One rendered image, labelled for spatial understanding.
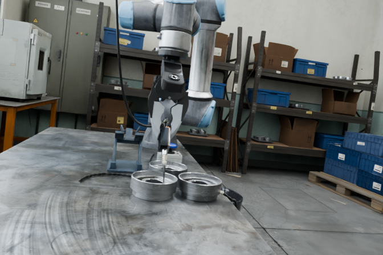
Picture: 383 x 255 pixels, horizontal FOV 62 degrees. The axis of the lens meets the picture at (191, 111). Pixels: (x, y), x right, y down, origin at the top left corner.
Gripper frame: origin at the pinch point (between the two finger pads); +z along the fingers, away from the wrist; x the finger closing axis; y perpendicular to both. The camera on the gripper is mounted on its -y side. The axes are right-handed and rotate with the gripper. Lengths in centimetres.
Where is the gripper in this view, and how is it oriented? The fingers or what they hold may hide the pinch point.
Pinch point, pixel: (164, 135)
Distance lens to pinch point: 76.7
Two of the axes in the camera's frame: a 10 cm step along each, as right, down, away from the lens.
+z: -1.3, 9.9, 0.6
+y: -2.1, -0.9, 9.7
